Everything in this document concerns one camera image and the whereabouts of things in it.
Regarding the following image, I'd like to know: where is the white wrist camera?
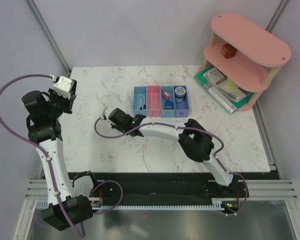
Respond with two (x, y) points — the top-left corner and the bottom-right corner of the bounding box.
(101, 106), (114, 120)
(51, 75), (75, 99)

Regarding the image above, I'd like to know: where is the purple blue bin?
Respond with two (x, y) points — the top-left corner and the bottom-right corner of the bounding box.
(173, 85), (190, 118)

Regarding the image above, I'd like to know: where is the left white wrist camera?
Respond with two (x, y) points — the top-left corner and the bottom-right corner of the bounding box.
(51, 75), (75, 99)

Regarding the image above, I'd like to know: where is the green spiral notebook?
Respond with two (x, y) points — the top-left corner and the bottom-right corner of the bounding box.
(194, 65), (253, 114)

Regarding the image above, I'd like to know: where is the pink bin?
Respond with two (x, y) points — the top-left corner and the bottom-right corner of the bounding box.
(146, 85), (161, 118)

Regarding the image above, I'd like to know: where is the pink two tier shelf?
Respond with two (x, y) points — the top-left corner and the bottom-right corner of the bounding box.
(199, 12), (292, 112)

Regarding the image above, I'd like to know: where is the purple cable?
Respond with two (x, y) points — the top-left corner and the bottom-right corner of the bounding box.
(93, 117), (248, 217)
(0, 74), (123, 238)

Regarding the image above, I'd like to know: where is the light blue end bin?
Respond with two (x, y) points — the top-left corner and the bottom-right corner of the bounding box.
(132, 86), (147, 116)

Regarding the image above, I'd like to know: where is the pink eraser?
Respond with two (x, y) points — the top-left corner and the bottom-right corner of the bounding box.
(162, 91), (170, 101)

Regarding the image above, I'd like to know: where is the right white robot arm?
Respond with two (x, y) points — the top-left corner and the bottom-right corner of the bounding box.
(101, 107), (243, 197)

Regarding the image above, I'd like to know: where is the blue pencil sharpener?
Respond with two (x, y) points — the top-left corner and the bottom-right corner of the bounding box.
(164, 100), (174, 110)

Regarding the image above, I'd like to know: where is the red brown small box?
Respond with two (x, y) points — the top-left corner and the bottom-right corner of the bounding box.
(221, 43), (238, 59)

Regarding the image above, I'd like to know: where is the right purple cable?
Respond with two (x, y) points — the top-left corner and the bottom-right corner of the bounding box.
(93, 117), (248, 217)

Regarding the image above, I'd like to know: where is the blue cleaning gel jar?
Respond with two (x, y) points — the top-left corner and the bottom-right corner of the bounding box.
(174, 86), (187, 103)

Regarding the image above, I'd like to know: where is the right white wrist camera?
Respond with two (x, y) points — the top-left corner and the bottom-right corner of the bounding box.
(101, 106), (114, 120)

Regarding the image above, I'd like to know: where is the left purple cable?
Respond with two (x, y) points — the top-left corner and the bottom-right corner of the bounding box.
(0, 74), (123, 238)

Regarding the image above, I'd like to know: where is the black capped pen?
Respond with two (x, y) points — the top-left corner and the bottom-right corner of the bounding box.
(140, 97), (145, 110)

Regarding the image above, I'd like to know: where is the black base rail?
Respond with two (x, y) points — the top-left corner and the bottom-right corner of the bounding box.
(64, 171), (250, 201)

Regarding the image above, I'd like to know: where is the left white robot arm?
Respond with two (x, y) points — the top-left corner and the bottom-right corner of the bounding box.
(21, 76), (100, 231)

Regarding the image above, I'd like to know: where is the white cable duct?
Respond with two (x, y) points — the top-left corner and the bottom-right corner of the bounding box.
(35, 199), (230, 211)

